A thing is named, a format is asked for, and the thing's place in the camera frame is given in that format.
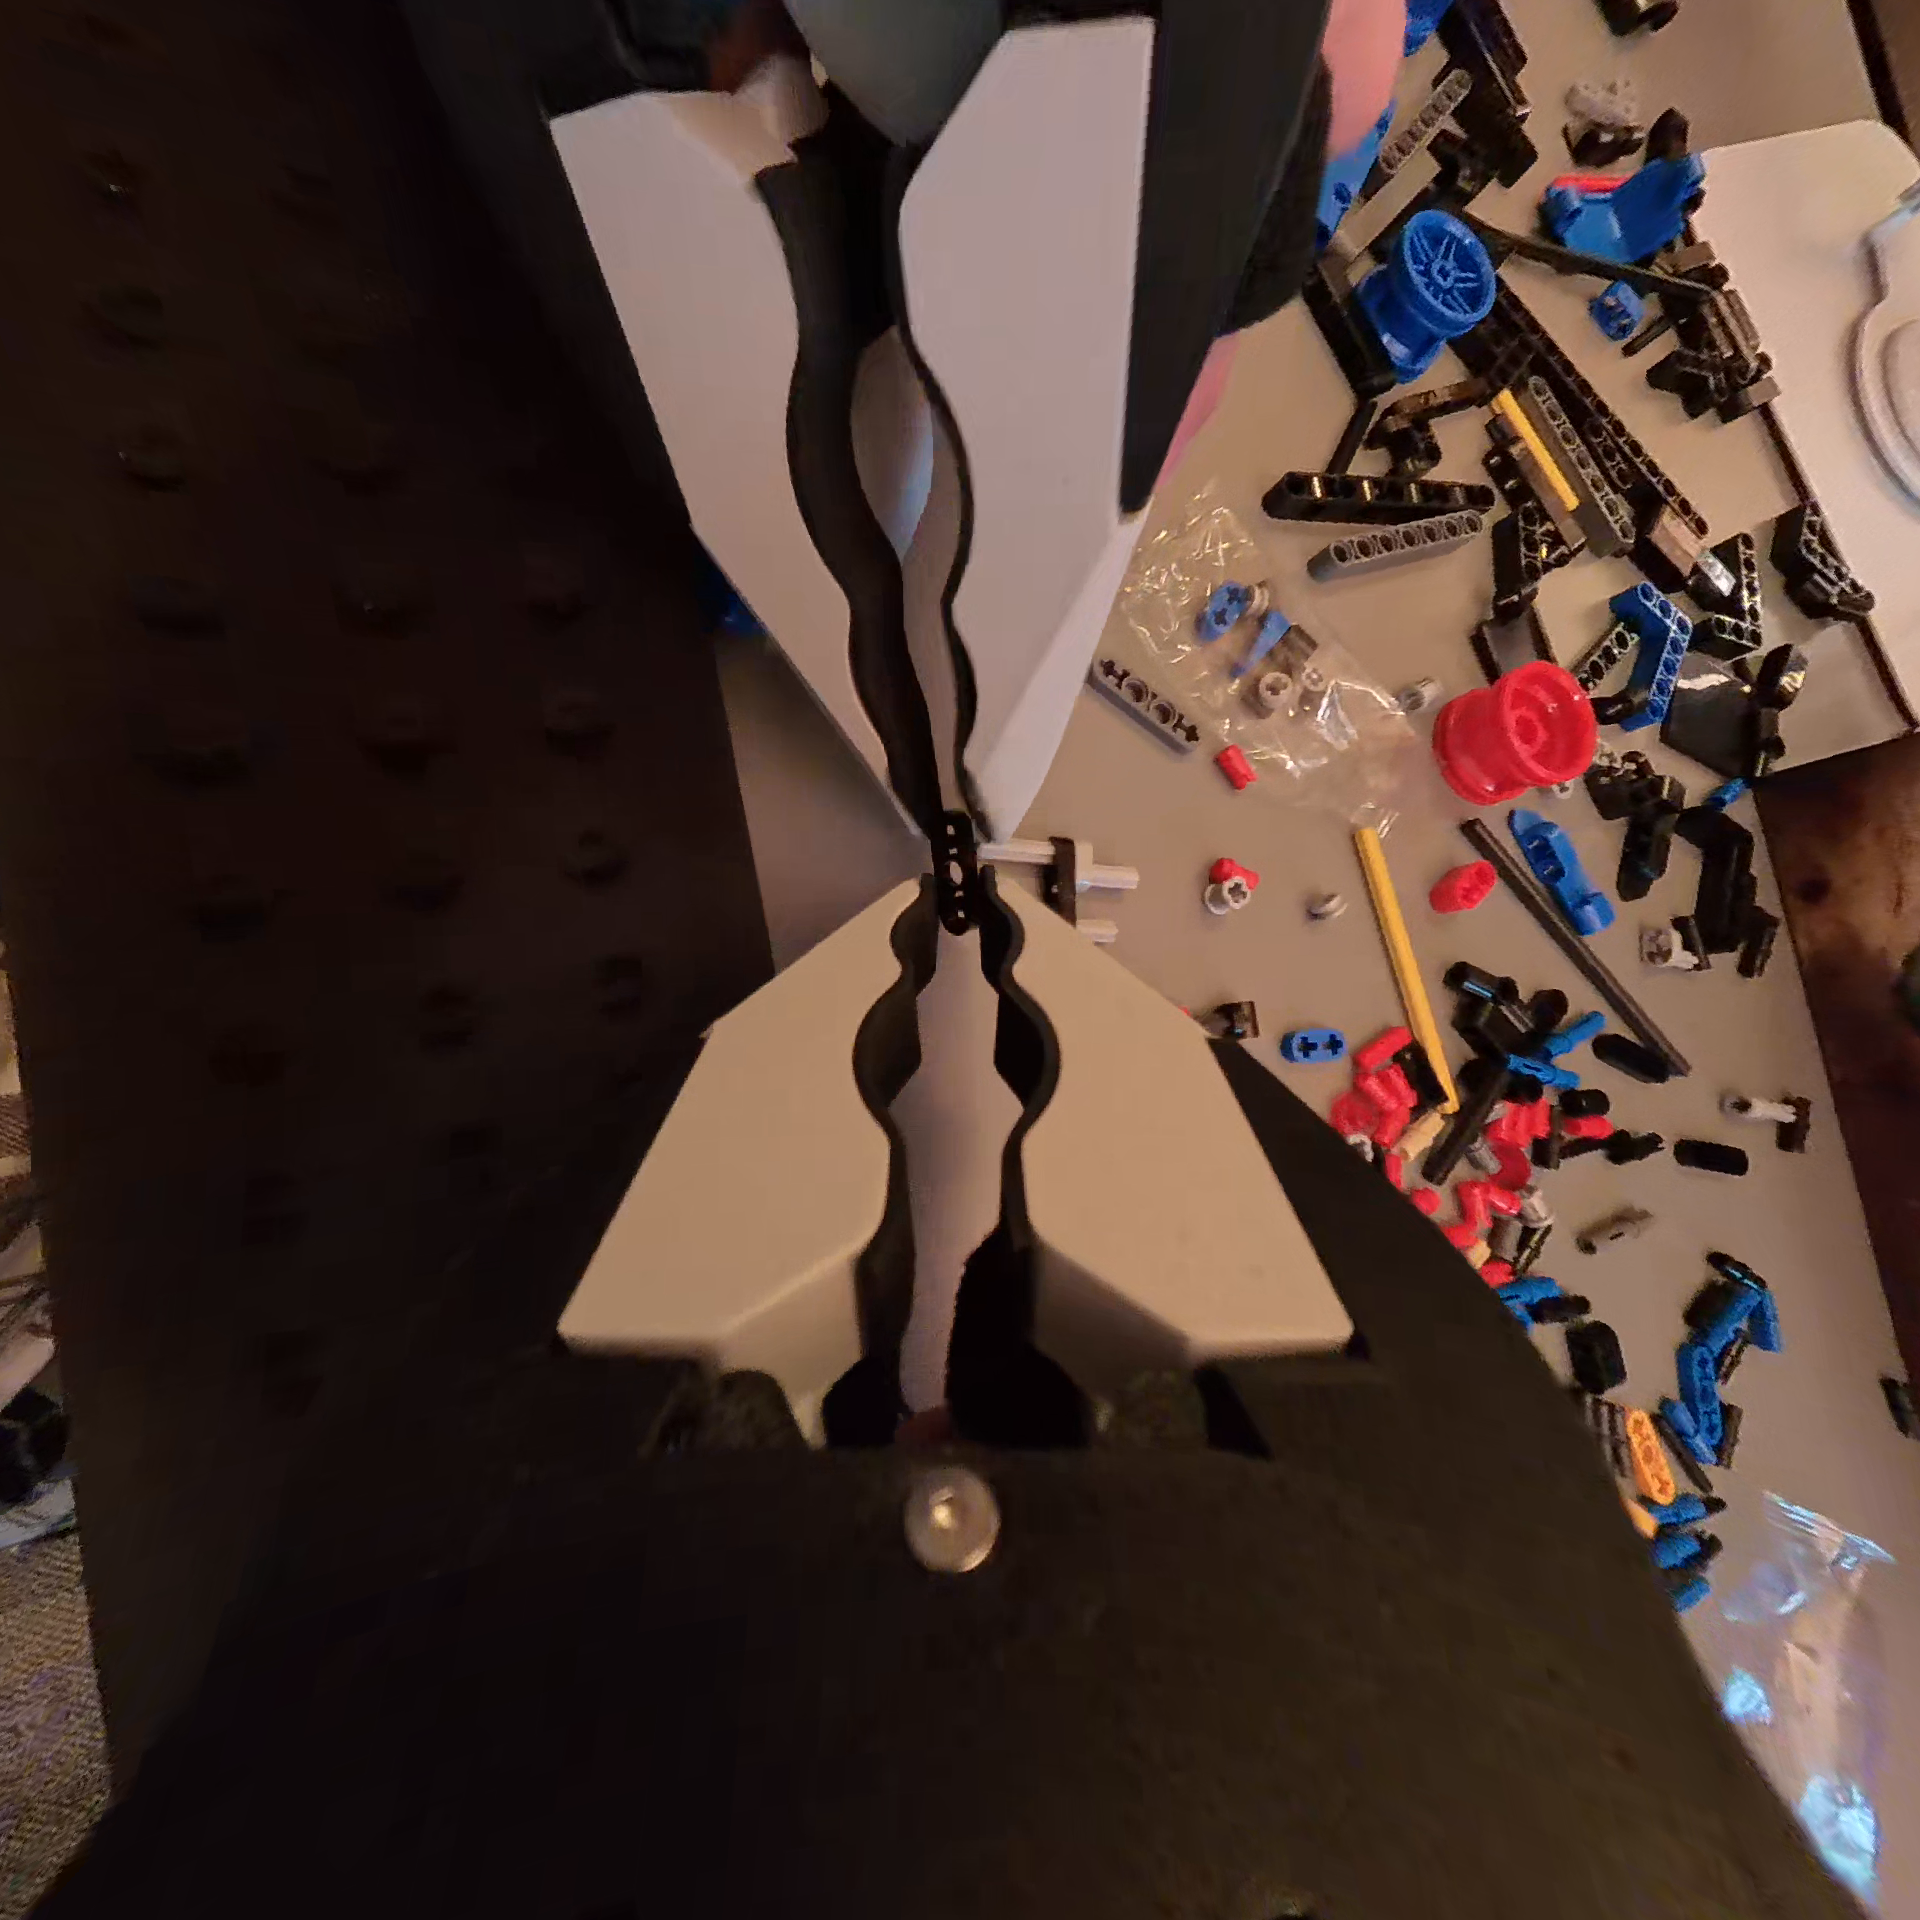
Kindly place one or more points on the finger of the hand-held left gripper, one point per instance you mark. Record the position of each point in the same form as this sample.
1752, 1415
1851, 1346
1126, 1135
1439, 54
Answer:
674, 300
1050, 300

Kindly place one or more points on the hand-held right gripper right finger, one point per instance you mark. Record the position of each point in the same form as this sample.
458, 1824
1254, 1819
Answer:
1184, 1201

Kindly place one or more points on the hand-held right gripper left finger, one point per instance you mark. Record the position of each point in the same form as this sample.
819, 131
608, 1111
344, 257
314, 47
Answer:
721, 1201

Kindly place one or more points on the grey pin assembly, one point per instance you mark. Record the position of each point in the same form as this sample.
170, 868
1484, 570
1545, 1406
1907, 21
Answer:
1020, 859

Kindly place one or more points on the black thin beam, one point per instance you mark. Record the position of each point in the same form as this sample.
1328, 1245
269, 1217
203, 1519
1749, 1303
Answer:
957, 878

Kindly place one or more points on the person's left hand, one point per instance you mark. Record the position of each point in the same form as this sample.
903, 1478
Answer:
1372, 69

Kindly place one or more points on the blue thin oval beam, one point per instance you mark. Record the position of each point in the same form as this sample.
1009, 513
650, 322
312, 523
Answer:
1316, 1042

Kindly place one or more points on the blue wheel hub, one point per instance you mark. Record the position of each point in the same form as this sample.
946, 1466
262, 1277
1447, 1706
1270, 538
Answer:
1424, 285

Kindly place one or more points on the clear plastic bag with parts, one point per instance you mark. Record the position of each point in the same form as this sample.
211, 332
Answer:
1184, 555

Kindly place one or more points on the red pin with grey bush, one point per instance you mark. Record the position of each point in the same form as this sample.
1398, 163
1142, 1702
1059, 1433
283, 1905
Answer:
1231, 885

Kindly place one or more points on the yellow axle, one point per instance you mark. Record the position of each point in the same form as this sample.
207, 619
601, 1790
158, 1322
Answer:
1402, 961

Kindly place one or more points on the pile of small building pieces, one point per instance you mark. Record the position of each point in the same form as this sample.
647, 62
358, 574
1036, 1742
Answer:
1515, 1124

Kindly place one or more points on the dark grey thin beam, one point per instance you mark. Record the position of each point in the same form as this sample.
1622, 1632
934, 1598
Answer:
1148, 704

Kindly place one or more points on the red oval connector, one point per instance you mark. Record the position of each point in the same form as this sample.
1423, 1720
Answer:
1462, 889

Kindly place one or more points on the grey long beam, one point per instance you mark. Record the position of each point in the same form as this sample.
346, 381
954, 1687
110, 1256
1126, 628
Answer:
1395, 542

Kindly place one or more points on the dark grey long pin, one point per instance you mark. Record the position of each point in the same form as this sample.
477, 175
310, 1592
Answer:
1612, 1230

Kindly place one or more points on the long black axle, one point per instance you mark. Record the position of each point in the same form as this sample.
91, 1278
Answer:
1574, 944

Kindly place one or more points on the black oval beam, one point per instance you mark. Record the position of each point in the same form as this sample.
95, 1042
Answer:
1633, 1058
1710, 1158

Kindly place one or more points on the pile of large black beams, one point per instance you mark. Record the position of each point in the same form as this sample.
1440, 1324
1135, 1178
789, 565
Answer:
1590, 435

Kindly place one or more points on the blue curved panel piece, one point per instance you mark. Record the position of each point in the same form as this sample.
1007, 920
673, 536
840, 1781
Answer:
1561, 878

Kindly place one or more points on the red wheel hub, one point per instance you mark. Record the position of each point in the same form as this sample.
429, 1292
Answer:
1508, 735

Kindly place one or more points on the black dimpled panel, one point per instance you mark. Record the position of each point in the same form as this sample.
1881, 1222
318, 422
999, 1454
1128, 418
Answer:
300, 750

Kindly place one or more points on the white round object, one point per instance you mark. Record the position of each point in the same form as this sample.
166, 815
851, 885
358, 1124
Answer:
1893, 360

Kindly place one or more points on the clear empty plastic bag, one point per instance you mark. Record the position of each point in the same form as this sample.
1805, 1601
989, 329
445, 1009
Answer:
1800, 1620

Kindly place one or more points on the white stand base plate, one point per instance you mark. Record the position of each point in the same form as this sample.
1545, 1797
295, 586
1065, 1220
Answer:
1785, 270

